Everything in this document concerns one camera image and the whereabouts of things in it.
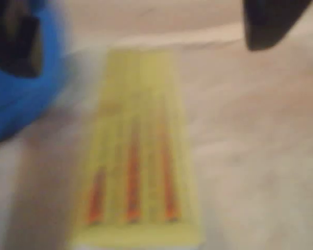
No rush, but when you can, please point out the blue round container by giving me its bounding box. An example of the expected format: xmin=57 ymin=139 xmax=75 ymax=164
xmin=0 ymin=0 xmax=70 ymax=149

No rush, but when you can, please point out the yellow box with red stripes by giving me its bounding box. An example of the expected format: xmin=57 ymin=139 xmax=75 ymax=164
xmin=69 ymin=48 xmax=207 ymax=248

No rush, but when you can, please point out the wrinkled beige cloth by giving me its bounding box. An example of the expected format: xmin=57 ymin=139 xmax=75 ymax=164
xmin=0 ymin=0 xmax=313 ymax=250

